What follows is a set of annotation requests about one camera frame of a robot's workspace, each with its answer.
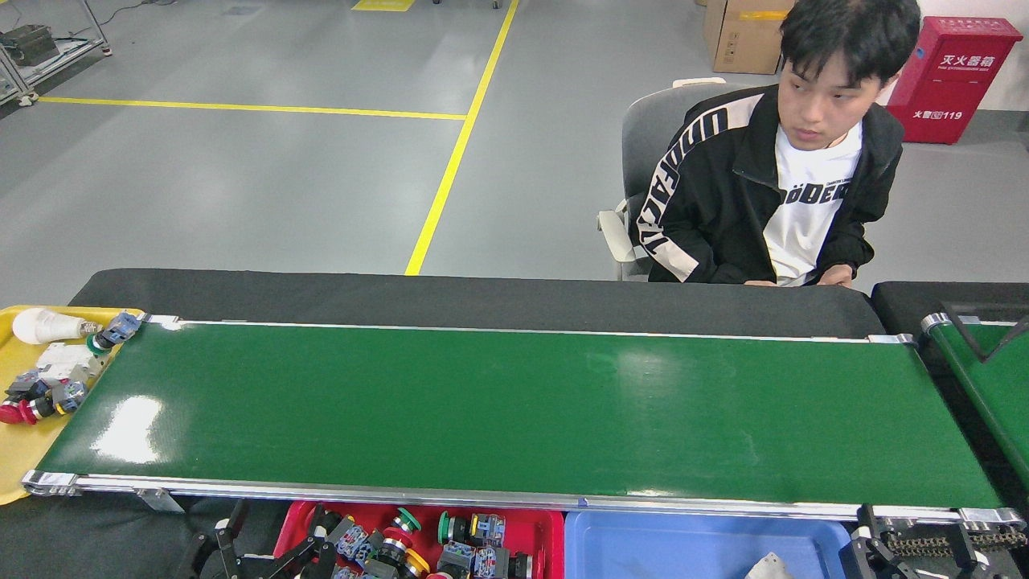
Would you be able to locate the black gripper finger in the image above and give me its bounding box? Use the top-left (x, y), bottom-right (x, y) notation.
top-left (181, 499), bottom-right (252, 579)
top-left (851, 505), bottom-right (913, 579)
top-left (949, 523), bottom-right (994, 579)
top-left (269, 505), bottom-right (342, 579)

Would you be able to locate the green conveyor belt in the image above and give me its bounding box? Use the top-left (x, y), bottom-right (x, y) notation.
top-left (20, 312), bottom-right (1028, 532)
top-left (920, 312), bottom-right (1029, 491)

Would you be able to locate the yellow plastic tray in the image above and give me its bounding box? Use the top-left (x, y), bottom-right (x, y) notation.
top-left (0, 304), bottom-right (146, 506)

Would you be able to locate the black silver push button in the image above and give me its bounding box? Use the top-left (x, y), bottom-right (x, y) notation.
top-left (322, 515), bottom-right (372, 561)

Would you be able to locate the blue plastic bin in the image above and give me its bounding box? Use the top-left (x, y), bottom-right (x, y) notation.
top-left (563, 511), bottom-right (865, 579)

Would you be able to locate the red plastic bin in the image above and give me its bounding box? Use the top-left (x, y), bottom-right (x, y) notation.
top-left (273, 500), bottom-right (565, 579)

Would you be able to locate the white light bulb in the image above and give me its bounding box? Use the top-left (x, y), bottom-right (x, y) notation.
top-left (11, 307), bottom-right (101, 345)

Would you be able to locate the person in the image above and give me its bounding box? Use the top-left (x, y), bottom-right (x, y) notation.
top-left (635, 0), bottom-right (923, 289)

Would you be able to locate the grey office chair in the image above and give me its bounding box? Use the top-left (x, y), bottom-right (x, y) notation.
top-left (596, 78), bottom-right (752, 281)

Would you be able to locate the red fire extinguisher box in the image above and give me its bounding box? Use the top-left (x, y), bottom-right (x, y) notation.
top-left (887, 16), bottom-right (1024, 146)

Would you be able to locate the white metal rack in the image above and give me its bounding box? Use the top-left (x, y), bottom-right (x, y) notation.
top-left (0, 0), bottom-right (113, 108)

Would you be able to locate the brown cardboard box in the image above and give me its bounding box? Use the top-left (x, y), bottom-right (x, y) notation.
top-left (702, 0), bottom-right (797, 76)

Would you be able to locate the dark grey device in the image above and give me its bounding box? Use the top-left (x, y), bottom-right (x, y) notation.
top-left (0, 24), bottom-right (59, 68)

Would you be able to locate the conveyor drive chain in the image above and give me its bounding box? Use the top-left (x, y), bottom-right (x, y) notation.
top-left (884, 531), bottom-right (1028, 557)

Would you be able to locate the black cable loop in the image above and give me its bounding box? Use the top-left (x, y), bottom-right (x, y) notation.
top-left (939, 302), bottom-right (1029, 363)

